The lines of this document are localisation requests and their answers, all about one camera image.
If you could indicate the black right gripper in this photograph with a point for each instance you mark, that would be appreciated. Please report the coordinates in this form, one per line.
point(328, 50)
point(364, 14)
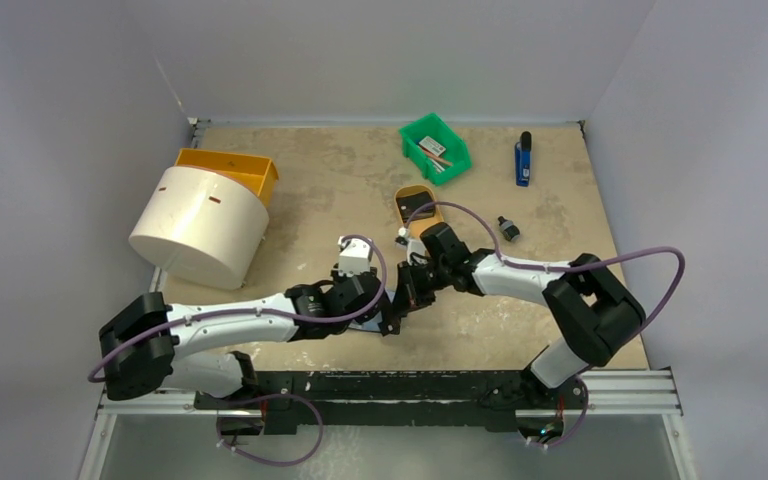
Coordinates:
point(408, 284)

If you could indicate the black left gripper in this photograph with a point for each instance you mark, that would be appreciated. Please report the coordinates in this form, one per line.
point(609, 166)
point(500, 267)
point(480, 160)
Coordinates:
point(337, 278)

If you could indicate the blue leather card holder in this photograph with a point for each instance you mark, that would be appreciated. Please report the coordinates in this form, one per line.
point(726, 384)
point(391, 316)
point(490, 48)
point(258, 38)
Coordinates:
point(383, 322)

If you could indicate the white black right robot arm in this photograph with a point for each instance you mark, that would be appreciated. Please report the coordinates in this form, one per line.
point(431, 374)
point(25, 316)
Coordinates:
point(594, 312)

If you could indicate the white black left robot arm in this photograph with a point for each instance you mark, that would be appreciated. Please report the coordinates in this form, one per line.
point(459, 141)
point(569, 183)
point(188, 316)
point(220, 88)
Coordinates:
point(152, 344)

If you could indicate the black VIP credit cards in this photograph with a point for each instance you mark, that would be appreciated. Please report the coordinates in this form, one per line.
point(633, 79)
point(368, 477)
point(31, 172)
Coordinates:
point(409, 204)

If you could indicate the tan oval plastic tray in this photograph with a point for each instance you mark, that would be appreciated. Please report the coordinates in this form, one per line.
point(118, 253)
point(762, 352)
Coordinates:
point(422, 220)

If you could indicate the items inside green bin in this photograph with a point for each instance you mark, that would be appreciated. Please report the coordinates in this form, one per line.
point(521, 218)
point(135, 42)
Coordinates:
point(434, 151)

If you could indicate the yellow wooden box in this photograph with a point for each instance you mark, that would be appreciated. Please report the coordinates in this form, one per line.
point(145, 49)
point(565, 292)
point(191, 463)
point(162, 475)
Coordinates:
point(259, 174)

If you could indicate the white cylindrical container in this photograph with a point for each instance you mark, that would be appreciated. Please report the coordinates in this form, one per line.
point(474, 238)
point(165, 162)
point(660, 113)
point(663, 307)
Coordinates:
point(202, 227)

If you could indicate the green plastic bin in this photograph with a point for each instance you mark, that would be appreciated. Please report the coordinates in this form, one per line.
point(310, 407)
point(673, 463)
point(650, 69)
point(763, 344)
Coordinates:
point(456, 150)

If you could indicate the blue stapler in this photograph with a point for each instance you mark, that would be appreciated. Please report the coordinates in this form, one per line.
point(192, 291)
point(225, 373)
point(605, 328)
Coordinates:
point(522, 154)

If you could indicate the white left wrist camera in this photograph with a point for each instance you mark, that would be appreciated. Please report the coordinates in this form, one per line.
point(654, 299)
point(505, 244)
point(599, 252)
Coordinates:
point(355, 256)

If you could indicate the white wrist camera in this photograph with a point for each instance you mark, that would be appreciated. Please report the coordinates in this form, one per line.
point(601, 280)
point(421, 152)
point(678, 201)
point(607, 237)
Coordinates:
point(415, 249)
point(355, 256)

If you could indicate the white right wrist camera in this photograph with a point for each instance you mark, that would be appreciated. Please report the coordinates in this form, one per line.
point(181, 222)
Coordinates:
point(415, 249)

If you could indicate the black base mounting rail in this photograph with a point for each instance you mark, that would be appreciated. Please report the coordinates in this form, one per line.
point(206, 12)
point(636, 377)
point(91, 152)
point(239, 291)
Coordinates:
point(498, 401)

